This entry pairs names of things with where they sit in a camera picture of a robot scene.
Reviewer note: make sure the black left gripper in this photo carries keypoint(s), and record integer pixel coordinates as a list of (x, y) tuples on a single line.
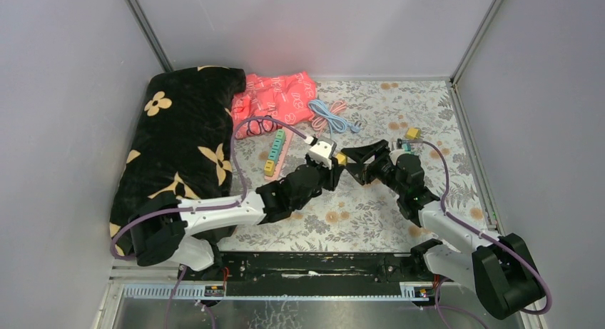
[(330, 175)]

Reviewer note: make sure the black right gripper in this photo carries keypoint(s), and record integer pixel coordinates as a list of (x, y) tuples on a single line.
[(362, 172)]

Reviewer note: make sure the pink power strip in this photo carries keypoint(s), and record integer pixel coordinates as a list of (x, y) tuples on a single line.
[(279, 164)]

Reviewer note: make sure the blue-teal USB charger plug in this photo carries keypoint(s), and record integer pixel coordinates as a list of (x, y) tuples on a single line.
[(274, 155)]

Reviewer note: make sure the teal USB charger plug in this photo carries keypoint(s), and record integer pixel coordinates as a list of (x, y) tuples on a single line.
[(277, 146)]

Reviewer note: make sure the yellow USB charger plug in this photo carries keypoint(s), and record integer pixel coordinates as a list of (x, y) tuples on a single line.
[(269, 167)]

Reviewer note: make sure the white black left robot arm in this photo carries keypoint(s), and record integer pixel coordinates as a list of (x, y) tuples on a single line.
[(165, 229)]

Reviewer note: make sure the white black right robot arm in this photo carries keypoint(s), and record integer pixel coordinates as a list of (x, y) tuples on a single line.
[(500, 270)]

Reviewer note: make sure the floral patterned table mat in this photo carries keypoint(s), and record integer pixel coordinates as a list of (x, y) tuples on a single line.
[(357, 218)]

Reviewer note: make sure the pink patterned cloth bag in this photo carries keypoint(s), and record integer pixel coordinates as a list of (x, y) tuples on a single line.
[(284, 98)]

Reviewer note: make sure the black eyeglasses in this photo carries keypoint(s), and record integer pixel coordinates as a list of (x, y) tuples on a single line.
[(260, 125)]

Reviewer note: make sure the black floral plush blanket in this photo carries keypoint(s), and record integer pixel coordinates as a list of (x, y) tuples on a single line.
[(182, 140)]

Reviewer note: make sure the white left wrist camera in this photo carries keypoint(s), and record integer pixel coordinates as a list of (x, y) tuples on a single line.
[(322, 151)]

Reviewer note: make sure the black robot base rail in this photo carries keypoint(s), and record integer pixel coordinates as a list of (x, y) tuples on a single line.
[(248, 266)]

